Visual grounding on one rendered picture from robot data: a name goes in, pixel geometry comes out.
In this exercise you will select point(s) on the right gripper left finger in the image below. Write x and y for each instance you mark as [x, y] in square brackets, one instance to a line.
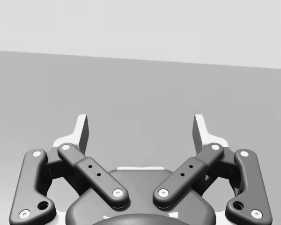
[97, 174]

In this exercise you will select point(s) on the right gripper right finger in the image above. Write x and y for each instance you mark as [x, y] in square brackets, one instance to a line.
[183, 174]

